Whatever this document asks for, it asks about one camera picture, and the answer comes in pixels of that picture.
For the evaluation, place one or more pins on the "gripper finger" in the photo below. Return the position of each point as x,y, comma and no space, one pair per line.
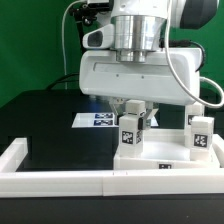
147,118
118,108

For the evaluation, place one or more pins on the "white U-shaped fence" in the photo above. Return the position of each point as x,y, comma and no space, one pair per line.
100,183

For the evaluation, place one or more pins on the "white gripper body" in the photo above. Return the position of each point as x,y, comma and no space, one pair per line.
126,61

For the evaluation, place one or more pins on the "white square tabletop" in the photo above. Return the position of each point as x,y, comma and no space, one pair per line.
164,149

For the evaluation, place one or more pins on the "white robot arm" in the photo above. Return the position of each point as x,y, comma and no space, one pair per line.
184,14

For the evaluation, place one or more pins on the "white marker plate with tags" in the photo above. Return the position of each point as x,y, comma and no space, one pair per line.
94,120

